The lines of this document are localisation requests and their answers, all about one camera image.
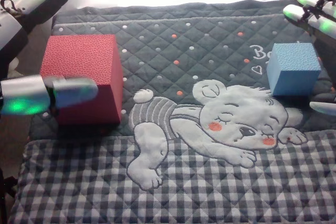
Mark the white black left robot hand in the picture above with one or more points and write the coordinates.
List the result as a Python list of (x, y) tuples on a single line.
[(25, 93)]

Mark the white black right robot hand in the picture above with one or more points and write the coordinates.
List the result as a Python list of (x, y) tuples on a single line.
[(325, 24)]

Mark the blue cube box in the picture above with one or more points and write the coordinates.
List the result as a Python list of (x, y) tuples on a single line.
[(294, 69)]

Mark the red cube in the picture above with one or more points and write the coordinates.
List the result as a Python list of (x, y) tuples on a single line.
[(78, 58)]

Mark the grey quilt with bear print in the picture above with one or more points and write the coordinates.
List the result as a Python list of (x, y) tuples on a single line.
[(183, 176)]

